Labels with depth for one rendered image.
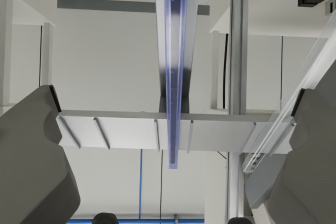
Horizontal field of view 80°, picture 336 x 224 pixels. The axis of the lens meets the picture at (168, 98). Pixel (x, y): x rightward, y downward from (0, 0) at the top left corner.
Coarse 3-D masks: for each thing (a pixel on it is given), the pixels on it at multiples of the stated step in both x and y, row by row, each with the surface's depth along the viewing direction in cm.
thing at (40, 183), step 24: (48, 96) 10; (0, 120) 8; (24, 120) 8; (48, 120) 8; (0, 144) 7; (24, 144) 7; (48, 144) 7; (0, 168) 6; (24, 168) 6; (48, 168) 6; (0, 192) 5; (24, 192) 5; (48, 192) 5; (72, 192) 6; (0, 216) 5; (24, 216) 5; (48, 216) 5
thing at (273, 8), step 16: (224, 0) 78; (256, 0) 68; (272, 0) 68; (288, 0) 68; (224, 16) 82; (256, 16) 81; (272, 16) 81; (288, 16) 80; (304, 16) 80; (320, 16) 80; (224, 32) 101; (256, 32) 100; (272, 32) 99; (288, 32) 99; (304, 32) 98; (320, 32) 97
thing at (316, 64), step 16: (320, 48) 14; (304, 64) 16; (320, 64) 15; (304, 80) 16; (288, 96) 18; (288, 112) 19; (272, 128) 21; (256, 144) 25; (272, 144) 24; (256, 160) 27
